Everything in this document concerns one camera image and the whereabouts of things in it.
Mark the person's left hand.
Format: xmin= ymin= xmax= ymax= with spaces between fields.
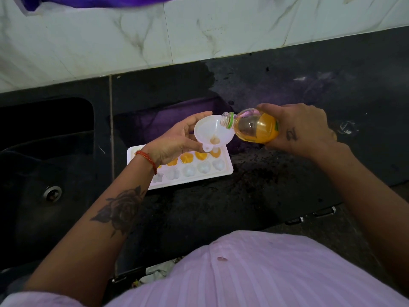
xmin=144 ymin=111 xmax=213 ymax=165

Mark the person's right hand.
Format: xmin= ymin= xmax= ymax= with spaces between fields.
xmin=256 ymin=103 xmax=337 ymax=159

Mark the orange juice bottle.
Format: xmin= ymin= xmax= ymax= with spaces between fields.
xmin=221 ymin=108 xmax=279 ymax=144

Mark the white plastic funnel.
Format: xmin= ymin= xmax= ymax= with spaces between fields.
xmin=194 ymin=114 xmax=236 ymax=153

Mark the person's left forearm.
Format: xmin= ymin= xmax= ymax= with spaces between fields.
xmin=24 ymin=153 xmax=158 ymax=307

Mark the person's right forearm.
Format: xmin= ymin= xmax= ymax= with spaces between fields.
xmin=311 ymin=140 xmax=409 ymax=288

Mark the white ice cube tray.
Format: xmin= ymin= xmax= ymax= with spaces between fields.
xmin=127 ymin=144 xmax=234 ymax=191

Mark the red thread wristband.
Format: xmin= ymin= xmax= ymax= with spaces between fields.
xmin=134 ymin=151 xmax=158 ymax=175

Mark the person's pink striped shirt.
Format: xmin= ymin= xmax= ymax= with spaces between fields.
xmin=0 ymin=230 xmax=409 ymax=307

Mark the black kitchen sink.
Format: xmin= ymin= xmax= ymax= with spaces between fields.
xmin=0 ymin=97 xmax=111 ymax=272

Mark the purple cloth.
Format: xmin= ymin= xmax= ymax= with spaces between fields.
xmin=20 ymin=0 xmax=195 ymax=12

